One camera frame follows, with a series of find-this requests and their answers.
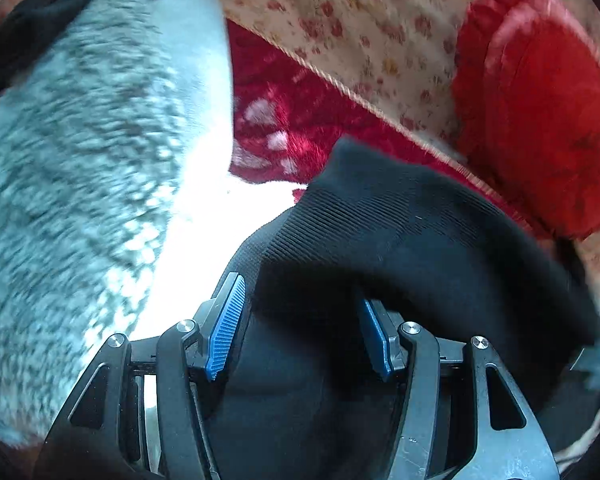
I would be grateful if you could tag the red heart ruffled pillow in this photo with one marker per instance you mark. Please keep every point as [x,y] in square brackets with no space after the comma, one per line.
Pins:
[527,95]

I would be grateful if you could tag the grey fleece jacket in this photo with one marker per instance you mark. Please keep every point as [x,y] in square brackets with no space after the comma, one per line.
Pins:
[118,210]

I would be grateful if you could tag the black knit pants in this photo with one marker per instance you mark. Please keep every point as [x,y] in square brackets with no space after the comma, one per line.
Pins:
[301,399]

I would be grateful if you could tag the red and white plush blanket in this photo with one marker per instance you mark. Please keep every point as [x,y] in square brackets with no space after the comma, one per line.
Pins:
[288,117]

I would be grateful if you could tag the floral beige quilt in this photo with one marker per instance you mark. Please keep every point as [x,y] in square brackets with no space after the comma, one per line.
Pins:
[400,57]

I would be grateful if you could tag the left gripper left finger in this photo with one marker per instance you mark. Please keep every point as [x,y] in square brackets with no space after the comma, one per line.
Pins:
[191,356]

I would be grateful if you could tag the small black garment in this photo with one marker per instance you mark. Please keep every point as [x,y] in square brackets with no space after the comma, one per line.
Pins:
[29,30]

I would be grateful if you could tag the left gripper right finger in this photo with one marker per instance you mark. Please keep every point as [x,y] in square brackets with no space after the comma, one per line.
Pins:
[405,353]

